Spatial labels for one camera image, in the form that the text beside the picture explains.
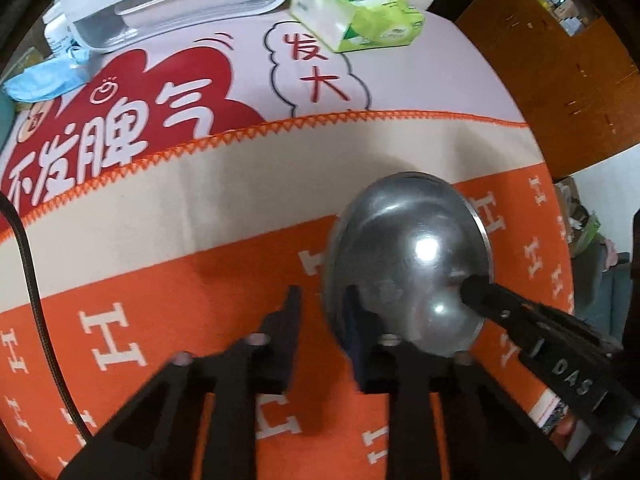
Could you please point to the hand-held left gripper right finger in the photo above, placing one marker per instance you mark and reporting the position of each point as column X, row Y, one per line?
column 356, row 335

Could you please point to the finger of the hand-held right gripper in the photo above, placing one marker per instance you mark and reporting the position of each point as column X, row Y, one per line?
column 492, row 302

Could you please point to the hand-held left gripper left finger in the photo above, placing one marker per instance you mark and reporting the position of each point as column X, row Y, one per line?
column 280, row 340

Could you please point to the large steel bowl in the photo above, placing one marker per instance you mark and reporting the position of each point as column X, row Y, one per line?
column 410, row 260

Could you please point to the orange patterned blanket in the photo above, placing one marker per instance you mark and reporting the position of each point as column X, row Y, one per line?
column 175, row 270

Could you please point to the brown wooden cabinet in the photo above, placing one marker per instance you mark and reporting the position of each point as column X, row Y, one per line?
column 565, row 75

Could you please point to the white tablecloth with red print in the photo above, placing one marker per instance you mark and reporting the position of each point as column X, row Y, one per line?
column 310, row 85

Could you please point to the green tissue pack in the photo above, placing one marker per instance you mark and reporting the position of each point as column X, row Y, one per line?
column 360, row 15

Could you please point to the white countertop sterilizer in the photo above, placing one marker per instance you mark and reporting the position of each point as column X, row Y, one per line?
column 185, row 5

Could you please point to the blue face mask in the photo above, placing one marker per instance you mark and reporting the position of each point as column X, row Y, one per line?
column 45, row 77

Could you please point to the white pill bottle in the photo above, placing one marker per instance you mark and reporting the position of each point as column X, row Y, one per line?
column 57, row 32

